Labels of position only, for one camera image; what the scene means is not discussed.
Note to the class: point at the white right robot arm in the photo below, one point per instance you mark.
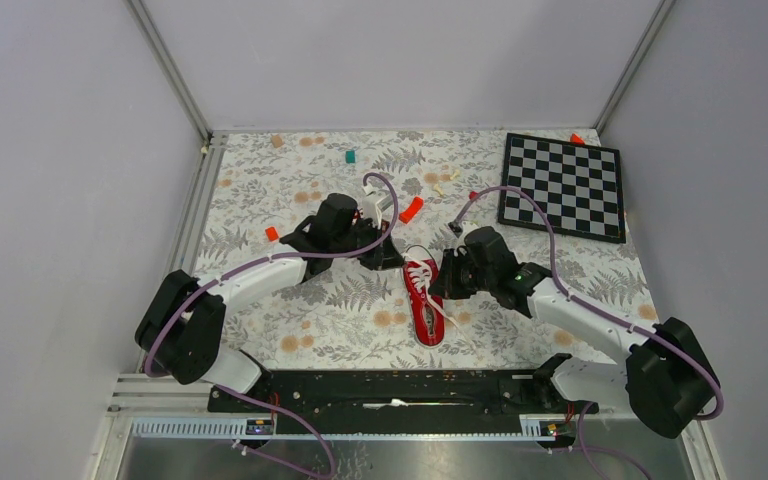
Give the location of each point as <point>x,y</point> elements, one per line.
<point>659,372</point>

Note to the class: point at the small orange cube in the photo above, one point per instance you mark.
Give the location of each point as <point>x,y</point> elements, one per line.
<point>272,234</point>

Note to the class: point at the red canvas sneaker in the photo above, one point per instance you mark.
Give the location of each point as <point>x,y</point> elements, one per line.
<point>419,272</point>

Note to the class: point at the floral patterned table mat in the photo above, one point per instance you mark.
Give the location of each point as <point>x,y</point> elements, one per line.
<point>353,318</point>

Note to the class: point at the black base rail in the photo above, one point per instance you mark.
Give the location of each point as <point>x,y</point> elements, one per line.
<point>407,402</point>

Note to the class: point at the black grey chessboard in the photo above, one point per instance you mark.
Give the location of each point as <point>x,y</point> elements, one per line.
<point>578,187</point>

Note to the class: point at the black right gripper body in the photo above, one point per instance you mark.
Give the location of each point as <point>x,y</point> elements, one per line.
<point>463,278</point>

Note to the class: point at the orange red curved block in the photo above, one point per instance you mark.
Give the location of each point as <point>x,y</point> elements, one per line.
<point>410,212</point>

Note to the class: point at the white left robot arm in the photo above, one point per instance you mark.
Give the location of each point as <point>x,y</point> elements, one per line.
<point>181,332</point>

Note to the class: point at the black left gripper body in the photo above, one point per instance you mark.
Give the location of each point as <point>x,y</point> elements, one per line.
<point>369,233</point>

